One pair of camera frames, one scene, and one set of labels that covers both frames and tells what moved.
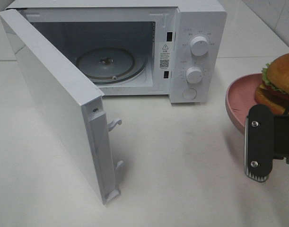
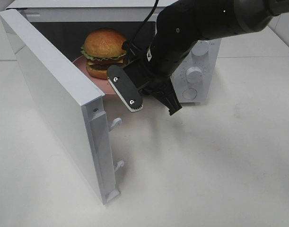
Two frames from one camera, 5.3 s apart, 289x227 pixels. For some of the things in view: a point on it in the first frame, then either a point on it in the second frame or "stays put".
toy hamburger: [277, 89] → [102, 49]
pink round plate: [240, 97] → [103, 84]
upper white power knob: [199, 46] stays put
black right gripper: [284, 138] → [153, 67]
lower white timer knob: [194, 74] stays put
